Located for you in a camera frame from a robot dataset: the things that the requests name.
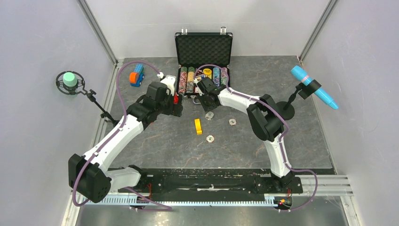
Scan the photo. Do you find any yellow arch block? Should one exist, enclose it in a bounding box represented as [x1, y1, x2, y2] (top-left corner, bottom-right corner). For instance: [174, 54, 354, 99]
[194, 119, 202, 135]

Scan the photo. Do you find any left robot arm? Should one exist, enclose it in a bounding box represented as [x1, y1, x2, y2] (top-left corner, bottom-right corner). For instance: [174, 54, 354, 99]
[68, 76, 183, 203]

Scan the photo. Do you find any red 100 poker chip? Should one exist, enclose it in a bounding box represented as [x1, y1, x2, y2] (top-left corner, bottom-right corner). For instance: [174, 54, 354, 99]
[229, 119, 237, 126]

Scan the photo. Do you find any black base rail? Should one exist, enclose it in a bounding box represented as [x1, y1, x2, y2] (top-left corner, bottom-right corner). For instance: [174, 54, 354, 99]
[133, 168, 303, 202]

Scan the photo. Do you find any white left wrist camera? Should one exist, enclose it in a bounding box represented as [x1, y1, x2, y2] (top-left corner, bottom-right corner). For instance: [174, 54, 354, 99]
[157, 72, 177, 96]

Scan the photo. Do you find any red poker chip near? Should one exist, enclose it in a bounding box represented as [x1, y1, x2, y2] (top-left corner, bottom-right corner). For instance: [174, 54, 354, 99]
[206, 135, 215, 143]

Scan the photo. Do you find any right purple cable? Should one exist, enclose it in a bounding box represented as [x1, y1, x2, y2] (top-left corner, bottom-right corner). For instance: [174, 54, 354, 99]
[193, 65, 319, 213]

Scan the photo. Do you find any yellow dealer button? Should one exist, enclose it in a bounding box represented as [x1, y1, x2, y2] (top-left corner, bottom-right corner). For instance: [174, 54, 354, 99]
[203, 68, 213, 79]

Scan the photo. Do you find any green microphone on stand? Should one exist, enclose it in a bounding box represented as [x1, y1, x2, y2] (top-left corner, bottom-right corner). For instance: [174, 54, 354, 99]
[55, 71, 119, 126]

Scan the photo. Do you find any black poker chip case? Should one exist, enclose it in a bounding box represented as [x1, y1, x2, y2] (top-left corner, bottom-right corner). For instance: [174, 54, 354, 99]
[175, 27, 233, 98]

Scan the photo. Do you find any white 1 poker chip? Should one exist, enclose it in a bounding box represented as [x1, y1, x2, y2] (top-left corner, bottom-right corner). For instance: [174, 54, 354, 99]
[205, 112, 215, 120]

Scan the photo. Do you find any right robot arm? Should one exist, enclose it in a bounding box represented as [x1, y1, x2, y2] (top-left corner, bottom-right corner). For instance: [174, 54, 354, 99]
[194, 78, 295, 192]

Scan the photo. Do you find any blue microphone on stand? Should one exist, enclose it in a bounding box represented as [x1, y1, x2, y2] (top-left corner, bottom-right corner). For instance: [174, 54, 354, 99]
[277, 66, 339, 120]

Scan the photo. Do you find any blue orange toy car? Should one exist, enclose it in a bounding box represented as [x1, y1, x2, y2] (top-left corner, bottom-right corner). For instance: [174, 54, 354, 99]
[129, 64, 144, 87]

